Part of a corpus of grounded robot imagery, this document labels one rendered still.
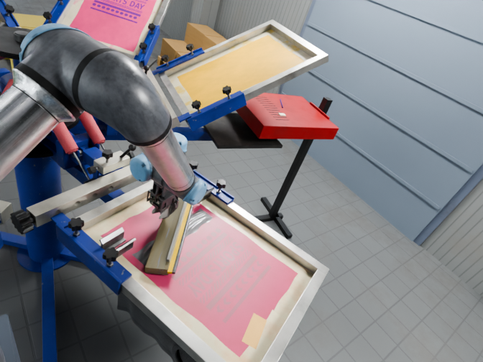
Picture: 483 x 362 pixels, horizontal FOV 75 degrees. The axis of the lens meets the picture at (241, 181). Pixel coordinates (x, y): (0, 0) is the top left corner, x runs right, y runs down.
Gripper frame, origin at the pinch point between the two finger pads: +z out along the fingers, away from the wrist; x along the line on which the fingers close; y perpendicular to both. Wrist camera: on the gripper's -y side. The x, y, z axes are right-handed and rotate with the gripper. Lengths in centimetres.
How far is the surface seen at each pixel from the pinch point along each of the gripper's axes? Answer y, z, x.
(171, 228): 2.6, 0.6, 6.0
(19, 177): 10, 33, -84
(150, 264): 18.4, 1.2, 12.2
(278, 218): -153, 96, 9
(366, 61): -298, -28, -11
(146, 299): 27.6, 0.9, 20.7
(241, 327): 12.6, 4.4, 46.2
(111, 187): 6.0, -1.0, -22.8
